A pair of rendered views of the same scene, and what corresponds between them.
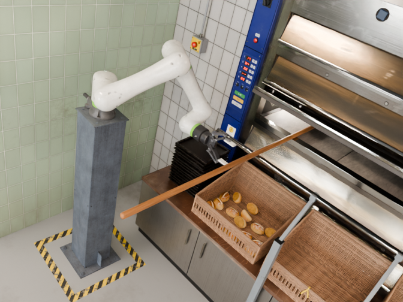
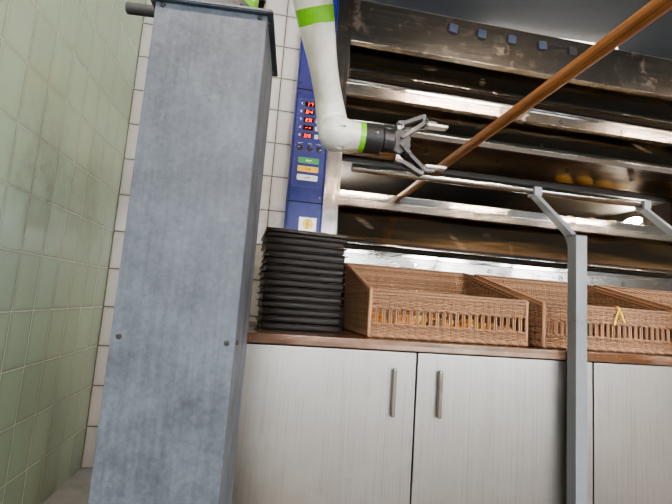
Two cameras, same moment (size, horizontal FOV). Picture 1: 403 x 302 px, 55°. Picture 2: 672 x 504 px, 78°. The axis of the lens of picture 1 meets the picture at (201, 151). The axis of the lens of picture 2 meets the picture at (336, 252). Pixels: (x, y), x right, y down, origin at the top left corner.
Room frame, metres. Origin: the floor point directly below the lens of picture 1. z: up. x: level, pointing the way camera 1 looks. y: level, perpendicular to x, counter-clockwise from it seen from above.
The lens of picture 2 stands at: (1.12, 0.98, 0.68)
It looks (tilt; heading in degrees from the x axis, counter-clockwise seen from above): 7 degrees up; 314
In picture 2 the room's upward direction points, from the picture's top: 4 degrees clockwise
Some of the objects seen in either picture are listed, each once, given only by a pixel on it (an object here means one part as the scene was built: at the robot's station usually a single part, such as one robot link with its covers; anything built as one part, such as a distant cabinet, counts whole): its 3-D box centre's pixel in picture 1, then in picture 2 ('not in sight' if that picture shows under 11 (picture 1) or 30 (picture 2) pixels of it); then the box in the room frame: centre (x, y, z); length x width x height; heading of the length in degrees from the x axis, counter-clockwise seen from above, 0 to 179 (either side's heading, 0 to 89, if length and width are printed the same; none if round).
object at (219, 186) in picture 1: (248, 207); (424, 299); (1.98, -0.40, 0.72); 0.56 x 0.49 x 0.28; 53
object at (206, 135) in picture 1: (210, 140); (395, 142); (1.89, -0.03, 1.20); 0.09 x 0.07 x 0.08; 53
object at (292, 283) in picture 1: (325, 267); (565, 309); (1.62, -0.88, 0.72); 0.56 x 0.49 x 0.28; 54
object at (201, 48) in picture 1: (198, 44); not in sight; (2.70, 0.21, 1.46); 0.10 x 0.07 x 0.10; 54
